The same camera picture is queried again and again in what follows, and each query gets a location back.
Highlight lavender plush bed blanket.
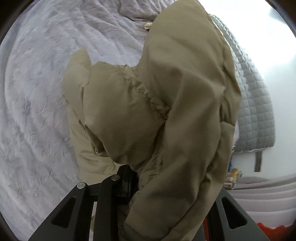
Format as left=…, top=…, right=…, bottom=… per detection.
left=1, top=1, right=171, bottom=240

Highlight beige puffer jacket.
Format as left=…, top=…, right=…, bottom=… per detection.
left=62, top=1, right=241, bottom=240

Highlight grey quilted headboard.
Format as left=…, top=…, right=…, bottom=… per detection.
left=211, top=15, right=275, bottom=153

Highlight items on side shelf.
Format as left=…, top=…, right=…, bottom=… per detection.
left=223, top=158, right=242, bottom=190

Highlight cream striped fleece blanket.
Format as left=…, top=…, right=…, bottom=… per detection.
left=144, top=22, right=152, bottom=31

